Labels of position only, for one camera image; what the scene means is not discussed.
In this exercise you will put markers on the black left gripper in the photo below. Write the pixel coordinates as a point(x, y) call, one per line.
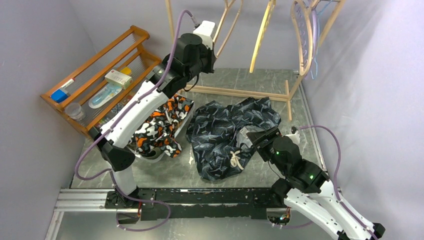
point(209, 69)

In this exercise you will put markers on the clear plastic cup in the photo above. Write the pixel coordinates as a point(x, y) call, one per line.
point(75, 111)

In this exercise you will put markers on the orange wooden shelf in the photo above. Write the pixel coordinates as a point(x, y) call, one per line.
point(127, 50)

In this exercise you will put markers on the blue box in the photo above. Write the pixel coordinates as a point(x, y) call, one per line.
point(60, 95)

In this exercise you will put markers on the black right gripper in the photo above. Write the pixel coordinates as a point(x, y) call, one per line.
point(257, 137)

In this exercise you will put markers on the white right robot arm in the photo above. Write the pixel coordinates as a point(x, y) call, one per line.
point(308, 189)

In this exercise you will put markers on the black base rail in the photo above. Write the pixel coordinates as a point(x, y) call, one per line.
point(257, 203)

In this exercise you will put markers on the wooden clothes rack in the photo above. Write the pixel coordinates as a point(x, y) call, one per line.
point(289, 92)

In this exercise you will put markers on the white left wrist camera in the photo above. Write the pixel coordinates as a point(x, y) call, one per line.
point(206, 30)

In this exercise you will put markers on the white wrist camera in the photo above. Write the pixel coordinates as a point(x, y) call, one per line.
point(294, 136)
point(206, 30)

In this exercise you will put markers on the light wooden hanger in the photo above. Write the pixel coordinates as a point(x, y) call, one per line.
point(232, 10)

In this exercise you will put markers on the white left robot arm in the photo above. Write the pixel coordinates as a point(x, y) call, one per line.
point(193, 54)

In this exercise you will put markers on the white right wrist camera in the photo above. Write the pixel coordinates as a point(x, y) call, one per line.
point(294, 136)

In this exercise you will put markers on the white plastic laundry basket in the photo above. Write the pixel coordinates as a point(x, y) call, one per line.
point(159, 152)

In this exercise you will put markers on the white medicine box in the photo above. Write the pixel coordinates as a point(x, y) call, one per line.
point(119, 79)

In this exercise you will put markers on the cream yellow hanger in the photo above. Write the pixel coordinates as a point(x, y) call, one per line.
point(262, 29)

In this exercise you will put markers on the blue blister pack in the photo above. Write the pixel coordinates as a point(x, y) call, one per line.
point(108, 92)

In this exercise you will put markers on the orange camo shorts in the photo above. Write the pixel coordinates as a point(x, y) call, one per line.
point(162, 129)

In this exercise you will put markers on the dark patterned shorts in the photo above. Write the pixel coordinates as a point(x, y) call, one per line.
point(218, 135)

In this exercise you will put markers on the light blue wire hanger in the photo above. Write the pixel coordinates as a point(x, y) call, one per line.
point(317, 28)

